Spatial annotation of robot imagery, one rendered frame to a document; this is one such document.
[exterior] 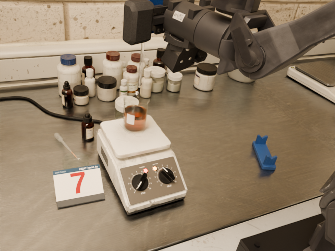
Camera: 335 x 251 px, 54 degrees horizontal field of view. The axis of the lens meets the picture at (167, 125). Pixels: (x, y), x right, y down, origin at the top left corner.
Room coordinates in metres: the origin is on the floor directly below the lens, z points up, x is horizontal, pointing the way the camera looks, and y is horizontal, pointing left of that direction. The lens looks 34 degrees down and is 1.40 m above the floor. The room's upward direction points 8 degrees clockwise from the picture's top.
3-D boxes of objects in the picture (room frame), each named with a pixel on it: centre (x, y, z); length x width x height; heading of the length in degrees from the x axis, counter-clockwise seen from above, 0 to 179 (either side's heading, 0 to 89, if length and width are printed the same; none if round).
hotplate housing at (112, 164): (0.53, 0.05, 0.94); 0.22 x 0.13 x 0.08; 31
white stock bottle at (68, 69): (0.82, 0.29, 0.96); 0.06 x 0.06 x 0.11
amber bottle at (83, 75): (0.87, 0.26, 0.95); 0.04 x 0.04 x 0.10
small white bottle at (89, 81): (0.83, 0.24, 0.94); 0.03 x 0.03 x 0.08
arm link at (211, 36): (0.46, -0.06, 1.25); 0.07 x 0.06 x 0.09; 49
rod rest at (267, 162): (0.65, -0.25, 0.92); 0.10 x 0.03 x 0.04; 6
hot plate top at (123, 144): (0.56, 0.07, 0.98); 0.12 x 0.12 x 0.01; 31
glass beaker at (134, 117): (0.58, 0.07, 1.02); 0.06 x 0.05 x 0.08; 13
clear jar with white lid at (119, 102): (0.69, 0.11, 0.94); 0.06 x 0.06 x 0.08
